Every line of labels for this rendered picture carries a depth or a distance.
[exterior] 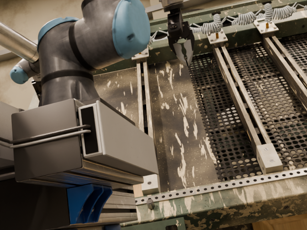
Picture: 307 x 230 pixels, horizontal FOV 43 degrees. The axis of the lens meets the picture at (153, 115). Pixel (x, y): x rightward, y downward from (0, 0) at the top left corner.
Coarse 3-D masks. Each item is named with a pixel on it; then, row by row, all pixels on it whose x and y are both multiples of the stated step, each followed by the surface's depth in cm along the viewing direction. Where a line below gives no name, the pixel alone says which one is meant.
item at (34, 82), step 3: (33, 81) 175; (36, 81) 173; (33, 84) 173; (36, 84) 173; (39, 84) 174; (36, 87) 176; (39, 87) 174; (36, 90) 176; (39, 90) 175; (36, 93) 176; (39, 93) 177; (39, 96) 175; (39, 99) 175
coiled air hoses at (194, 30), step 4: (292, 8) 262; (304, 8) 264; (256, 16) 267; (260, 16) 263; (264, 16) 263; (272, 16) 262; (224, 20) 269; (228, 20) 269; (236, 20) 265; (232, 24) 266; (236, 24) 264; (192, 28) 267; (200, 28) 266; (204, 28) 266; (196, 32) 266; (156, 40) 267
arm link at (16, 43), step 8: (0, 24) 136; (0, 32) 135; (8, 32) 138; (16, 32) 142; (0, 40) 137; (8, 40) 138; (16, 40) 141; (24, 40) 143; (8, 48) 141; (16, 48) 142; (24, 48) 144; (32, 48) 146; (24, 56) 146; (32, 56) 147; (32, 64) 154
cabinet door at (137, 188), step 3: (141, 183) 151; (135, 186) 150; (138, 186) 150; (141, 186) 150; (135, 189) 149; (138, 189) 149; (141, 189) 148; (135, 192) 148; (138, 192) 148; (141, 192) 147; (135, 195) 147; (138, 195) 146; (141, 195) 146
